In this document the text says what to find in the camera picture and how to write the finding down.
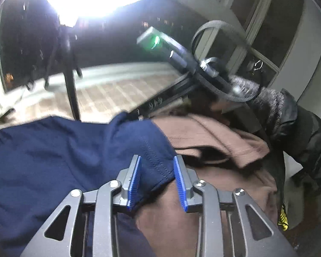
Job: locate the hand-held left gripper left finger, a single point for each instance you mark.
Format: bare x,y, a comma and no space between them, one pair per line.
133,184

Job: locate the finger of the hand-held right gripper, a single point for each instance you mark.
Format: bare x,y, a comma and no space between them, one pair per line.
171,91

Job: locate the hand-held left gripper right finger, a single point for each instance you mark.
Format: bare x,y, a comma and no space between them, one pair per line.
180,187

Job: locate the brown pink garment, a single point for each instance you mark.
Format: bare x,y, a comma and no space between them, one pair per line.
203,136

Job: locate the navy blue shirt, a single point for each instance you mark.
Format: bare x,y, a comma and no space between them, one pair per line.
56,160

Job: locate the person's right forearm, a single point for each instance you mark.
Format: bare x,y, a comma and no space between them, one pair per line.
297,128

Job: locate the person's right hand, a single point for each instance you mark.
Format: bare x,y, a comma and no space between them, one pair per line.
216,103

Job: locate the grey checked table mat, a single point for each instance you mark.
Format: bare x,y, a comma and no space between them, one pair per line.
109,91

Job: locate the black tripod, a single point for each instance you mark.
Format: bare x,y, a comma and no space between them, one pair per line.
69,85

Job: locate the white framed glass door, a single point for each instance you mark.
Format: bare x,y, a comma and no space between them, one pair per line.
270,0

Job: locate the large dark window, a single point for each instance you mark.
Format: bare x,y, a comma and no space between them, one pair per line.
21,32

